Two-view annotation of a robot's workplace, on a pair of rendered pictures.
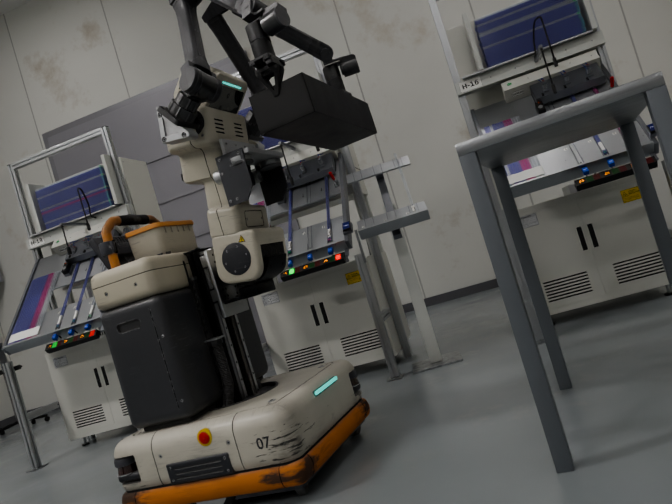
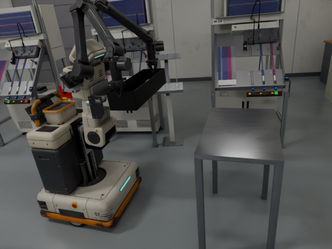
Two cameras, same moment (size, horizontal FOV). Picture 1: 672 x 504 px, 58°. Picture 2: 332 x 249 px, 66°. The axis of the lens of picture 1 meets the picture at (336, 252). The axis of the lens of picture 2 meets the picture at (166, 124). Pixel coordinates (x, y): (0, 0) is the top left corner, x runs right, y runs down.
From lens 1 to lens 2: 0.97 m
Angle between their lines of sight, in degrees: 26
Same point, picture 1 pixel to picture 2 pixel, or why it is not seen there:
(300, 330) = (119, 113)
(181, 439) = (64, 203)
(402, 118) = not seen: outside the picture
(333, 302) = not seen: hidden behind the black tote
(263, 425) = (98, 209)
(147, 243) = (53, 117)
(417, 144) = (189, 7)
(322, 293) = not seen: hidden behind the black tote
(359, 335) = (144, 120)
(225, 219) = (90, 121)
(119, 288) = (39, 143)
